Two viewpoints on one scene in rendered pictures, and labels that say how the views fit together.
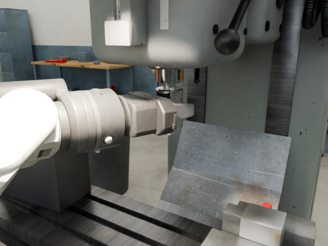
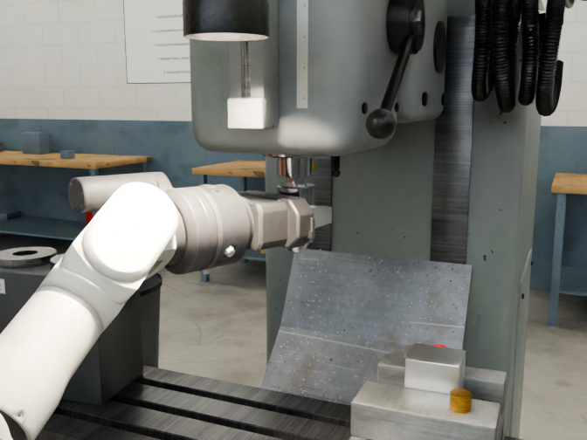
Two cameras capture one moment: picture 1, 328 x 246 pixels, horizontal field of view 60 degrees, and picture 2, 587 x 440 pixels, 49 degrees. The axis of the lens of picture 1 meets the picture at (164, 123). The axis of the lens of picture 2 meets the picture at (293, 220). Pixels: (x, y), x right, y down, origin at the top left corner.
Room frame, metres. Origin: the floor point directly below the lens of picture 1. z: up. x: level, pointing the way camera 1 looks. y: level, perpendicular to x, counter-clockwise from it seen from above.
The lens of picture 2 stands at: (-0.28, 0.10, 1.37)
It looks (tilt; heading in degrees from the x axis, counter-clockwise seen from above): 10 degrees down; 352
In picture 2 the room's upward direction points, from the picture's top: straight up
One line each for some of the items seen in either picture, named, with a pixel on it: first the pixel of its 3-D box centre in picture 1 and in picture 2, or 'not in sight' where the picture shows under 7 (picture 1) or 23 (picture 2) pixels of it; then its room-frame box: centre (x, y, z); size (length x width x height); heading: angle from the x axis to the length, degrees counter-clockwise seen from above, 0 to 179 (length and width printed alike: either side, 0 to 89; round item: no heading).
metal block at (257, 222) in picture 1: (262, 231); (435, 379); (0.39, -0.16, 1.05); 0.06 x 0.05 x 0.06; 60
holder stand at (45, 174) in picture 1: (41, 159); (57, 319); (0.70, 0.33, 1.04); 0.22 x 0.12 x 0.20; 66
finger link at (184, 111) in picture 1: (180, 112); (314, 217); (0.45, -0.03, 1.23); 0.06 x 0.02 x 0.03; 126
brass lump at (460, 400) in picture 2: not in sight; (460, 400); (0.32, -0.16, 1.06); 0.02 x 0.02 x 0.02
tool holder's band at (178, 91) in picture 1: (169, 91); (296, 189); (0.48, -0.01, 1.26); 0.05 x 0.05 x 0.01
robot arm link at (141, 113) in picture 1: (122, 117); (237, 224); (0.42, 0.06, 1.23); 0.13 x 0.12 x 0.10; 36
